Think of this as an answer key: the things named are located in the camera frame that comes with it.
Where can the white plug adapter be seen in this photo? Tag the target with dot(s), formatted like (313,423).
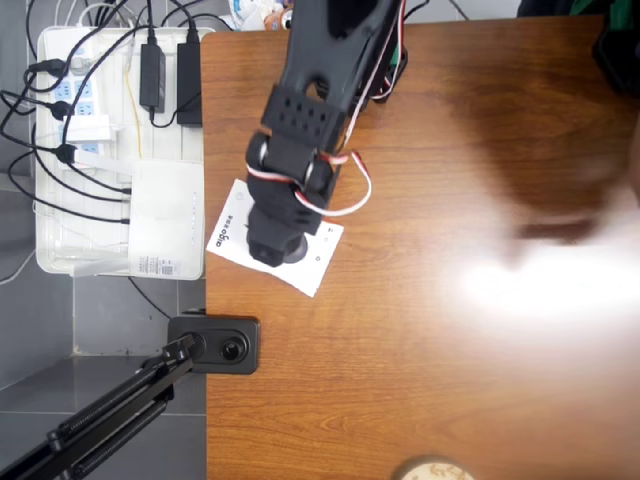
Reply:
(87,130)

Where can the round wooden coaster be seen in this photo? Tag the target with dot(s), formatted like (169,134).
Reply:
(435,470)

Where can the white router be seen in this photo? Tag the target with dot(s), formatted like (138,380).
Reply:
(165,215)

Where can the black power plug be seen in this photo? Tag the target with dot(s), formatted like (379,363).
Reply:
(65,154)
(62,110)
(52,66)

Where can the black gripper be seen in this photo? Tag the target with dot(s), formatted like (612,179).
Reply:
(266,253)

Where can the wide black power adapter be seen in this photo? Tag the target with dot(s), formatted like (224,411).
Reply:
(189,80)

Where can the white plastic bag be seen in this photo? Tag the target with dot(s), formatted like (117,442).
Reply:
(247,15)

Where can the drink can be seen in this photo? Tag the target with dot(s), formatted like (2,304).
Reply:
(286,19)

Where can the orange white mouse box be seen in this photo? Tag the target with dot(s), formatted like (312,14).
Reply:
(300,274)

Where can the white power strip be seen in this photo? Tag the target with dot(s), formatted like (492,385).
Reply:
(82,92)

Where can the slim black power adapter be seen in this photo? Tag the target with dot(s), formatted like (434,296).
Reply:
(152,75)

